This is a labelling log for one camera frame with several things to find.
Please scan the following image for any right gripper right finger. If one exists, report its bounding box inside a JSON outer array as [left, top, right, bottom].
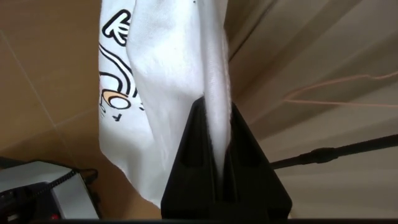
[[217, 102, 293, 219]]

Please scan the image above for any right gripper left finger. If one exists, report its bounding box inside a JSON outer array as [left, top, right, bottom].
[[160, 96, 219, 219]]

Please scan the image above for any white printed t-shirt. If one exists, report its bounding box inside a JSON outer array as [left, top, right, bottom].
[[98, 0, 233, 208]]

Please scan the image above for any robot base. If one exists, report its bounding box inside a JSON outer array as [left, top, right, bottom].
[[0, 160, 101, 220]]

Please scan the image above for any black clothes rack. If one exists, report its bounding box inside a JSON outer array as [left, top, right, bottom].
[[269, 133, 398, 171]]

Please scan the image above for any pink clothes hanger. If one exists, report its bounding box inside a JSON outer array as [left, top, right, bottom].
[[282, 71, 398, 110]]

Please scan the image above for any beige curtain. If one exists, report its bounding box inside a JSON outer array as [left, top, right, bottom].
[[223, 0, 398, 219]]

